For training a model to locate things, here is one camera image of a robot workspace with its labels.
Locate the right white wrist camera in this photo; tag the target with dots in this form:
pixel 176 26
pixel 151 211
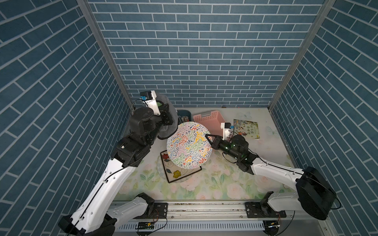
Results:
pixel 227 130

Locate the round blue checkered plate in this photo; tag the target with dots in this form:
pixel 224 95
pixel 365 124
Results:
pixel 166 169

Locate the left small circuit board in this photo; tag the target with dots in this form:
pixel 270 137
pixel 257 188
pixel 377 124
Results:
pixel 149 226

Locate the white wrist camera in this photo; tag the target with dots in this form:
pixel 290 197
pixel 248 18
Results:
pixel 150 99
pixel 227 130

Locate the small circuit board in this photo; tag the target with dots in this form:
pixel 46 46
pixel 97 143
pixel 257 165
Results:
pixel 149 226
pixel 271 228

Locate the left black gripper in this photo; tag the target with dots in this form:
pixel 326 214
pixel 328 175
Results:
pixel 164 114

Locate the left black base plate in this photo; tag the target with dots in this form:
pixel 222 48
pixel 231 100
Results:
pixel 154 211

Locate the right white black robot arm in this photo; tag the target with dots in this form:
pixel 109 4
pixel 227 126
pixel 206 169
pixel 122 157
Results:
pixel 312 193

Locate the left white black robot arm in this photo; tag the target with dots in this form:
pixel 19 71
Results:
pixel 94 217

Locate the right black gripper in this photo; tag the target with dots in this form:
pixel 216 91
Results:
pixel 218 142

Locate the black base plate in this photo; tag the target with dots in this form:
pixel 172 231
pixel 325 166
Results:
pixel 154 211
pixel 262 210

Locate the grey green cleaning cloth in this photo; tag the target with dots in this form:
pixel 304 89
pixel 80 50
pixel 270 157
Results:
pixel 167 131

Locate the round colourful doodle plate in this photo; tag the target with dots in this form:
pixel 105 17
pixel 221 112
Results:
pixel 188 148

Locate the right small circuit board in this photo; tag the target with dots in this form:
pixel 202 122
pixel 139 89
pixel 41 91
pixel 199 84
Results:
pixel 271 228

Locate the square flower pattern plate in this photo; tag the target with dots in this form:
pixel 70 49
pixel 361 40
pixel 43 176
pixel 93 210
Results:
pixel 182 174

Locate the aluminium mounting rail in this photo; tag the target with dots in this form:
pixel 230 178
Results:
pixel 222 210

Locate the pink plastic basket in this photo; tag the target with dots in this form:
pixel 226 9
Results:
pixel 211 120

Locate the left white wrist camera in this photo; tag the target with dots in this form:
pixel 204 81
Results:
pixel 150 99

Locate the teal stationery bin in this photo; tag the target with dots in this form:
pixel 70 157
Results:
pixel 184 116

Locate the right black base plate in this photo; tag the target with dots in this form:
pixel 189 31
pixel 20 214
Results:
pixel 262 210

